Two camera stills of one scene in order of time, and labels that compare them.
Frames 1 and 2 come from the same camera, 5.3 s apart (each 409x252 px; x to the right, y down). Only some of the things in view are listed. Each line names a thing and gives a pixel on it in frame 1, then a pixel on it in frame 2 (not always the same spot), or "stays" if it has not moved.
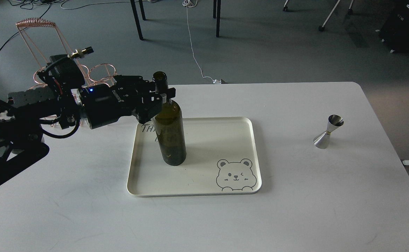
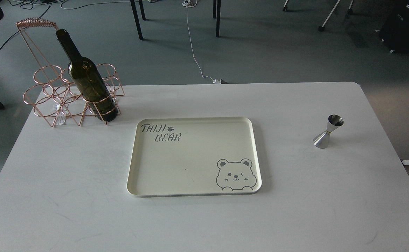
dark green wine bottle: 169,124 → 88,77
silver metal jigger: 321,140 stays
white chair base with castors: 321,28 stays
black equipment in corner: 406,28 stays
